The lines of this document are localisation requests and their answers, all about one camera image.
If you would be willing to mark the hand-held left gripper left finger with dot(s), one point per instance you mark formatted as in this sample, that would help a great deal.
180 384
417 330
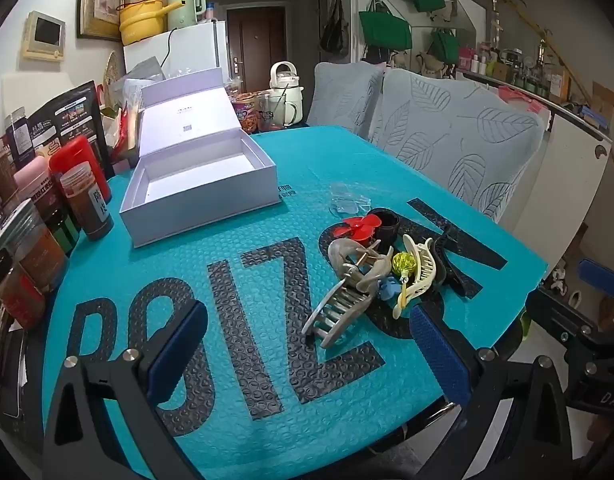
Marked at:
179 342

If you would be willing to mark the white gift box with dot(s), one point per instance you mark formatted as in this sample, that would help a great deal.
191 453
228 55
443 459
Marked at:
187 125

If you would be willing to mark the black snack bag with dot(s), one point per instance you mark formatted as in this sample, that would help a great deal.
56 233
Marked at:
77 110

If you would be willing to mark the yellow pot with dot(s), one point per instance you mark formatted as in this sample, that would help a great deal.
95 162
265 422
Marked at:
142 22

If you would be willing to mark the black hanging bag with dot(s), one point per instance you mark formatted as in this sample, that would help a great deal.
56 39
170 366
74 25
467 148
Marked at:
333 32

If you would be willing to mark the red label jar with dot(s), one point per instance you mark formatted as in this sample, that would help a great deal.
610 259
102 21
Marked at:
19 300

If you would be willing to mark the row of bottles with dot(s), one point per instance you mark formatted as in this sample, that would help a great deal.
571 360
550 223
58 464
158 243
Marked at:
512 70

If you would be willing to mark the grey pouch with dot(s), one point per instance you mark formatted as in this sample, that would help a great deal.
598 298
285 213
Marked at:
147 70

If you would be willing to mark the clear plastic hair clip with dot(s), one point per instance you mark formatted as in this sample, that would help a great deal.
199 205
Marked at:
349 200

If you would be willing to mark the wall intercom panel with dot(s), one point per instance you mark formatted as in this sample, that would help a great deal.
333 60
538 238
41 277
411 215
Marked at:
44 35

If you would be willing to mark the woven fan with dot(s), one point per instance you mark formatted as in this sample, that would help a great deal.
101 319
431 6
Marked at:
112 72

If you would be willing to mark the white fridge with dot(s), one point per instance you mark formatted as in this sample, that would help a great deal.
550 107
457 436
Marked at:
192 50

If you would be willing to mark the yellow lollipop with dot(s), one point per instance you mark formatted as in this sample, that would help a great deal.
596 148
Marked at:
403 264

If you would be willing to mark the brown door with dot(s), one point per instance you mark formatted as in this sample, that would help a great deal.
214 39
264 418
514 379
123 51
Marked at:
257 45

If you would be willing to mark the silver lid jar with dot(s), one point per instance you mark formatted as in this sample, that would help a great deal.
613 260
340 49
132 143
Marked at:
37 255

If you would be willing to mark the green kettle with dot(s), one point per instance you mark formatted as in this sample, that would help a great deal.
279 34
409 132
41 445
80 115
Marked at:
182 7

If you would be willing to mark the small green jar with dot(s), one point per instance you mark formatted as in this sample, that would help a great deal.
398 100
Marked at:
64 232

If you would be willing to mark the purple label jar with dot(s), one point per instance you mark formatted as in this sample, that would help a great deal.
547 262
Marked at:
21 135

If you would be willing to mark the teal bubble mat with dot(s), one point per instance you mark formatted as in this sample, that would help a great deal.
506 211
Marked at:
282 220

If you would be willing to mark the red canister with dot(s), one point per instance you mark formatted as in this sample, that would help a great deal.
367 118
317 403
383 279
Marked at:
74 155

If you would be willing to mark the grey hair claw clip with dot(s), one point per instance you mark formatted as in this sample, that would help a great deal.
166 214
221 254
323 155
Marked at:
344 285

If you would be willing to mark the small blue hair clip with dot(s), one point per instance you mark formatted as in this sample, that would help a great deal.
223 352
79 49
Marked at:
389 290

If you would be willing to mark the red white snack packet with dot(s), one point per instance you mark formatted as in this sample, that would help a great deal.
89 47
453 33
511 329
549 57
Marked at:
119 130

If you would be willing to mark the grey leaf chair cover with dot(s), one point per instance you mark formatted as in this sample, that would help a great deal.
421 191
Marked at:
342 97
452 140

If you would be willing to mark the framed picture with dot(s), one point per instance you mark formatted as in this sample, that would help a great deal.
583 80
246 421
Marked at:
99 0

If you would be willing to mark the cream hair claw clip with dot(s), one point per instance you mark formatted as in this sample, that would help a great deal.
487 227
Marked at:
421 265

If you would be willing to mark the cup noodle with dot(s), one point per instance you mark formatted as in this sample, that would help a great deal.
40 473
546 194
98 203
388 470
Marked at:
246 115

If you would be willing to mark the white thermos bottle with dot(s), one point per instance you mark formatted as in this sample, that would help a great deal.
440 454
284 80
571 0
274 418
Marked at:
286 92

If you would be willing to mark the black hair clip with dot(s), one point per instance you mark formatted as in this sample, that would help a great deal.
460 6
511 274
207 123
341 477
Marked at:
454 270

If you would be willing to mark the brown spice jar white label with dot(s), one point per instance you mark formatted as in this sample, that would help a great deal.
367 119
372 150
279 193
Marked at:
92 205

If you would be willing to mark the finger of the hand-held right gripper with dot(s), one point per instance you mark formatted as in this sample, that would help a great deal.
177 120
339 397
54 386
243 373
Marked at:
557 312
604 279

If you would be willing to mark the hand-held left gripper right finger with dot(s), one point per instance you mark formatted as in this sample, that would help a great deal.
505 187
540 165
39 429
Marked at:
437 355

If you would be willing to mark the pink bottle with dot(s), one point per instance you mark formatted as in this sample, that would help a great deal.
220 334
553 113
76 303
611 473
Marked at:
32 177

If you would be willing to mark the glass mug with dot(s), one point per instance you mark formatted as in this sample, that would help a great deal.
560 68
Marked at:
272 115

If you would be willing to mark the brown powder jar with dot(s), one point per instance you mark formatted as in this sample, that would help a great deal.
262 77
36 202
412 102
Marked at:
1 175

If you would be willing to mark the small blue-capped bottle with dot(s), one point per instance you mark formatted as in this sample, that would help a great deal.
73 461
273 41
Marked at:
210 12

